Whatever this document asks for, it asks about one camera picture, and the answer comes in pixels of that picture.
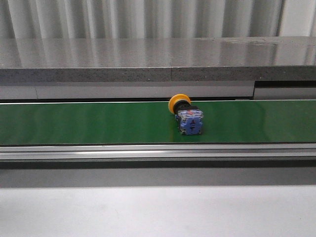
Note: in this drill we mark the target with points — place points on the white panel under counter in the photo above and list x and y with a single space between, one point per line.
154 90

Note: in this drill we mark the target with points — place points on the grey stone counter slab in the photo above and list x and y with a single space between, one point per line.
157 60

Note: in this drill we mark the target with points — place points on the green conveyor belt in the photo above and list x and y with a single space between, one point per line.
280 121

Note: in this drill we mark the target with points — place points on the white pleated curtain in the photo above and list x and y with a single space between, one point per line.
139 19

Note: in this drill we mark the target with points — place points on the yellow blue push button switch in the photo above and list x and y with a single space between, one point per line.
188 117

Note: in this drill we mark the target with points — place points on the aluminium conveyor front rail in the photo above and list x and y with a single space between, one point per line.
159 156

